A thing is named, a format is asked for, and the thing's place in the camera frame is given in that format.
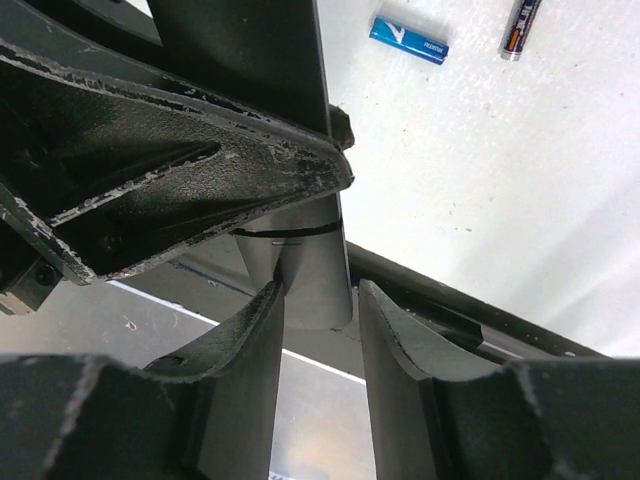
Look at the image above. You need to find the black grey battery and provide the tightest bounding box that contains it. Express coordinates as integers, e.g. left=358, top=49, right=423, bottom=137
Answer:
left=500, top=0, right=542, bottom=62

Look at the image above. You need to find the black remote control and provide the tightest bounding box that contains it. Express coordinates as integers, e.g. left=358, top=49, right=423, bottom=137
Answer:
left=149, top=1, right=353, bottom=330

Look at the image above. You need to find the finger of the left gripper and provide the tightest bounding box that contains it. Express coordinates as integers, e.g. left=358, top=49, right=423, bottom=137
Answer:
left=0, top=39, right=356, bottom=286
left=1, top=1, right=165, bottom=80

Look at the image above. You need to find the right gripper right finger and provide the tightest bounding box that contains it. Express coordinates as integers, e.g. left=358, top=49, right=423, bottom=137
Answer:
left=359, top=280, right=639, bottom=479

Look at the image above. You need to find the blue battery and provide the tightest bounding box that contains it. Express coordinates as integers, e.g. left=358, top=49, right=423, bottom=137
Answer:
left=369, top=17, right=449, bottom=65

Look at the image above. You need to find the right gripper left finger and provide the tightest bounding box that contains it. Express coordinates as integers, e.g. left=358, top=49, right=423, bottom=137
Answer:
left=1, top=281, right=284, bottom=479

